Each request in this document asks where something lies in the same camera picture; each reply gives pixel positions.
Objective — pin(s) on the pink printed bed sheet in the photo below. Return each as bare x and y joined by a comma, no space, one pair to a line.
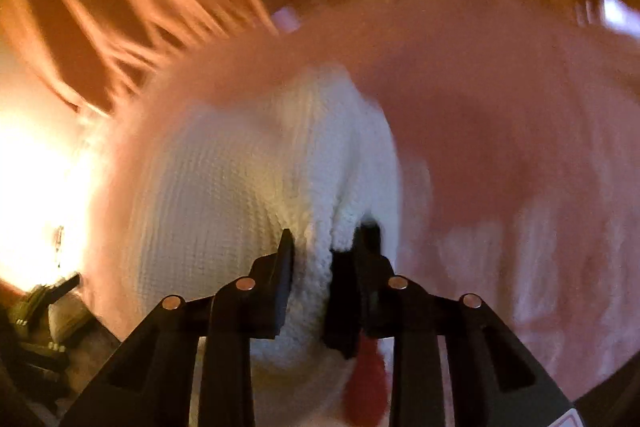
500,132

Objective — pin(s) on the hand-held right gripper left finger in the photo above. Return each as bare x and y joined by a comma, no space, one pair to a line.
282,287

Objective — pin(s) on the white red black knit sweater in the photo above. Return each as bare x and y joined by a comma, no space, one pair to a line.
225,187

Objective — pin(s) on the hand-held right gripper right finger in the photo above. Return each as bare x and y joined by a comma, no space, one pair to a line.
367,267

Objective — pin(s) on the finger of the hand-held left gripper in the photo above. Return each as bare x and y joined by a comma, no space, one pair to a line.
47,294

